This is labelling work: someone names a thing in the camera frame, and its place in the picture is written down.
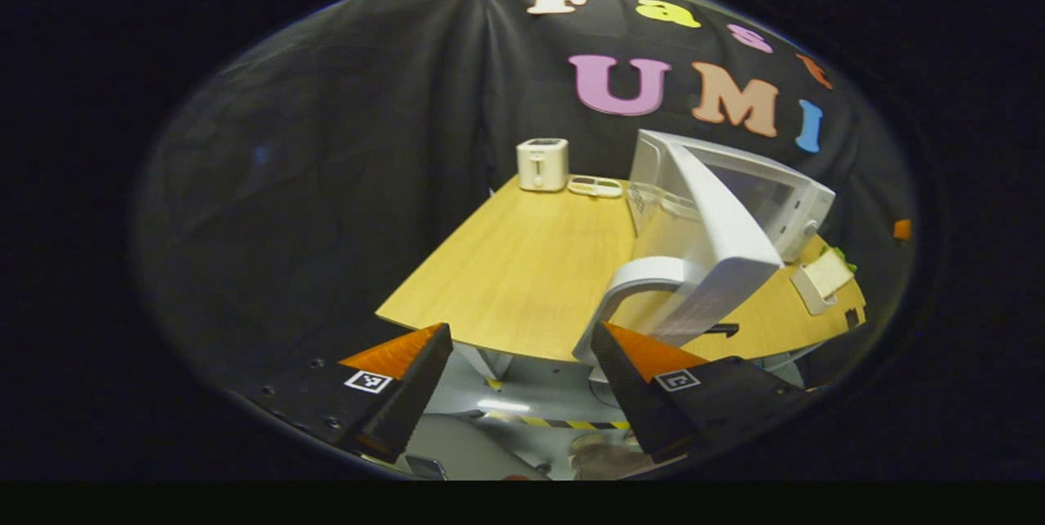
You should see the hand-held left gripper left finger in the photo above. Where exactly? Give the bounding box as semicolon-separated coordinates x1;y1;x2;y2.
245;323;454;465

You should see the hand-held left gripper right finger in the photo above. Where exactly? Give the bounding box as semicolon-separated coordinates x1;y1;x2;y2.
589;321;809;465

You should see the sandwich with green lettuce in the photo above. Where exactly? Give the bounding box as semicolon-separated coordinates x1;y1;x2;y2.
804;246;858;301

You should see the white microwave oven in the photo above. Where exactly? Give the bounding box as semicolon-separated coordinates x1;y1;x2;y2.
571;129;837;367

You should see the beige round object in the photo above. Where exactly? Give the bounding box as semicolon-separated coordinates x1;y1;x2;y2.
570;431;647;481

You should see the yellow black floor tape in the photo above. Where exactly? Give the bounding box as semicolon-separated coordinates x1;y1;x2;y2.
482;409;634;433

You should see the white table leg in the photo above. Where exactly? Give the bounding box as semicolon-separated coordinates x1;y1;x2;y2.
453;341;515;383

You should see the white rectangular tray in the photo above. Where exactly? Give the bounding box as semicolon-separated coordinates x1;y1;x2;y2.
789;264;854;316

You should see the white compartment dish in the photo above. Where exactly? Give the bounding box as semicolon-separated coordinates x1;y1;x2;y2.
567;176;625;199

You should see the white toaster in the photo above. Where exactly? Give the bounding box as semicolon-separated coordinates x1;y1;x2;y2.
516;138;570;193

